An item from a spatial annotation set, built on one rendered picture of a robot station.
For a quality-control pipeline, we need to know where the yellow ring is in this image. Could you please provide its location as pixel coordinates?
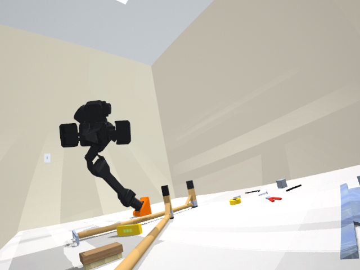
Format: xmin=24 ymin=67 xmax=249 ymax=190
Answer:
xmin=229 ymin=198 xmax=241 ymax=205

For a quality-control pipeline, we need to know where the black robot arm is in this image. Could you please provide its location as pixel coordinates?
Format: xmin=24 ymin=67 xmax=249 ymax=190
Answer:
xmin=74 ymin=100 xmax=144 ymax=211

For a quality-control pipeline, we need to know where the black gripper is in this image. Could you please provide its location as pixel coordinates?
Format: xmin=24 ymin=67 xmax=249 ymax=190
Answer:
xmin=59 ymin=120 xmax=131 ymax=148

